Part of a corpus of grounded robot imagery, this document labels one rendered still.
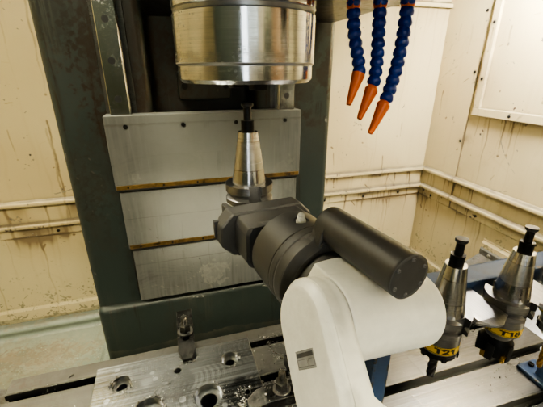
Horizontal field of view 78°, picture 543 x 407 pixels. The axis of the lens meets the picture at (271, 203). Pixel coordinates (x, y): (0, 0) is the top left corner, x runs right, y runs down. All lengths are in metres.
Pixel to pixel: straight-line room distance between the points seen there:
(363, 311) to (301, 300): 0.04
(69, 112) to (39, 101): 0.39
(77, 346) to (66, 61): 0.99
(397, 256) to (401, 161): 1.40
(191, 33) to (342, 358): 0.31
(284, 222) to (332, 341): 0.14
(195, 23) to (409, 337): 0.33
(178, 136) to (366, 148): 0.89
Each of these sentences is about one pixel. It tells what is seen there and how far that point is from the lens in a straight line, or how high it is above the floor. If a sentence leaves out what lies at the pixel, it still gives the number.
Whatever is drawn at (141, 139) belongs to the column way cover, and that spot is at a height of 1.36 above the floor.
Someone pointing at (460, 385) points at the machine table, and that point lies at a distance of 0.89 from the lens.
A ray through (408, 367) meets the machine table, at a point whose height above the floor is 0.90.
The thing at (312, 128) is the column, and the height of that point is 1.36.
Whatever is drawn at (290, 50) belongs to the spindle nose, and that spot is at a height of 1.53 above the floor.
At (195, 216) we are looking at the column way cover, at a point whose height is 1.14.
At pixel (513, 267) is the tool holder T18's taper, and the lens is 0.55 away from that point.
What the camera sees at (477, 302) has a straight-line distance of 0.56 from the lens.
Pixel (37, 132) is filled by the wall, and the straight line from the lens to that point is 1.33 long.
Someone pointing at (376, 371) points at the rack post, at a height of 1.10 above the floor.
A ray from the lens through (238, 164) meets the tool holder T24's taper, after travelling 0.44.
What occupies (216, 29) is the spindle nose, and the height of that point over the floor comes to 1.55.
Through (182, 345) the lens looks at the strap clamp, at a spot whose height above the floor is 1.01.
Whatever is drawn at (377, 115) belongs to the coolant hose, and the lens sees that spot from 0.45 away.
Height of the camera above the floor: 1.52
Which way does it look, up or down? 22 degrees down
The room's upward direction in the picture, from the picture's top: straight up
